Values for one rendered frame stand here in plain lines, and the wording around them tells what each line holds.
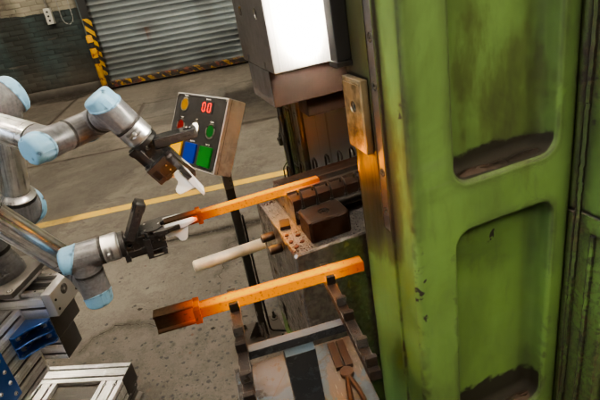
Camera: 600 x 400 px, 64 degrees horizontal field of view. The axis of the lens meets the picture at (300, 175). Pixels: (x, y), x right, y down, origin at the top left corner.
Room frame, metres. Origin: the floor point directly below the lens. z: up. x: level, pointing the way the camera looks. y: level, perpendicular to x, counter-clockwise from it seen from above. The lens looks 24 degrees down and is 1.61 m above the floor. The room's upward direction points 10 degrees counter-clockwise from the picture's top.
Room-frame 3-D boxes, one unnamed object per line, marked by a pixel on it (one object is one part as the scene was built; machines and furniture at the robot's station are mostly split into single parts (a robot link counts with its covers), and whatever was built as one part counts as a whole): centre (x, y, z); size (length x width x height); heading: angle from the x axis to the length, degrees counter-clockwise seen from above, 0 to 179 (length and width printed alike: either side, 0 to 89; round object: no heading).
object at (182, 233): (1.17, 0.35, 0.98); 0.09 x 0.03 x 0.06; 104
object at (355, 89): (1.04, -0.15, 1.27); 0.09 x 0.02 x 0.17; 17
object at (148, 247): (1.16, 0.45, 0.98); 0.12 x 0.08 x 0.09; 107
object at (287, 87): (1.36, -0.14, 1.32); 0.42 x 0.20 x 0.10; 107
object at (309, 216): (1.15, -0.05, 0.95); 0.12 x 0.08 x 0.06; 107
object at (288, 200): (1.36, -0.14, 0.96); 0.42 x 0.20 x 0.09; 107
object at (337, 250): (1.31, -0.16, 0.69); 0.56 x 0.38 x 0.45; 107
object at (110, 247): (1.13, 0.53, 0.99); 0.08 x 0.05 x 0.08; 17
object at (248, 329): (1.81, 0.30, 0.05); 0.22 x 0.22 x 0.09; 17
